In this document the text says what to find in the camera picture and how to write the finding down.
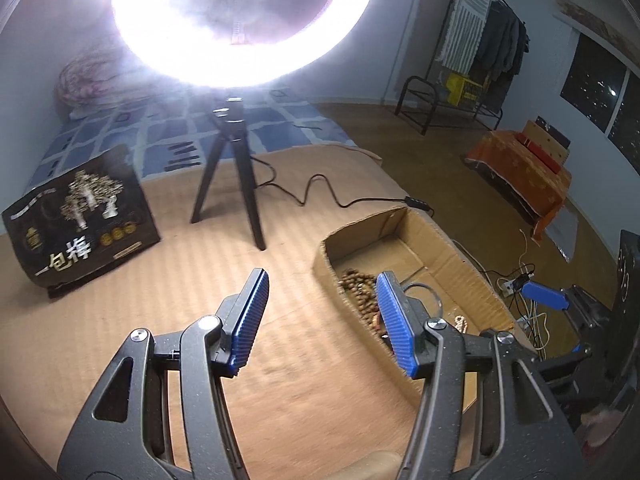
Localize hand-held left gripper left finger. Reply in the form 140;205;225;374
57;267;271;480

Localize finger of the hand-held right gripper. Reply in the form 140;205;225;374
520;281;571;311
537;342;593;382

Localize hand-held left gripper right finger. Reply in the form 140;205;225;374
375;271;583;480

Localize brown bead necklace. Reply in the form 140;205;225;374
337;267;388;341

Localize white power strip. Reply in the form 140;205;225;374
497;275;533;296

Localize grey flat board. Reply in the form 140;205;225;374
545;210;578;263

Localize orange cloth covered table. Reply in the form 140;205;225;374
462;130;573;246

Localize red flat box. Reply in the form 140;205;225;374
517;134;561;171

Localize small cardboard box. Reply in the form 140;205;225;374
522;120;571;163

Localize black tripod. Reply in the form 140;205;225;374
190;95;267;251

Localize black snack bag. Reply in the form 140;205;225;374
1;144;162;298

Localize black clothes rack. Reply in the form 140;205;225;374
425;0;528;126

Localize blue patterned bedsheet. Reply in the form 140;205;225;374
20;87;356;196

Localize dark window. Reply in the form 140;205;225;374
560;30;640;158

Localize yellow crate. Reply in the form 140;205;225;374
442;72;488;108

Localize black metal shoe rack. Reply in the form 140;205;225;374
395;75;503;136

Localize dark hanging clothes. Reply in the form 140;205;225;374
470;2;531;83

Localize striped towel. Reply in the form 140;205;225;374
442;0;496;76

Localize brown door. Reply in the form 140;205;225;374
397;0;456;106

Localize rolled floral quilt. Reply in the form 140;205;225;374
54;47;131;118

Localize white cables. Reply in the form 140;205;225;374
517;227;551;351

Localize black power cable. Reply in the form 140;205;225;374
250;157;433;211

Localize white ring light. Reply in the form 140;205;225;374
110;0;373;88

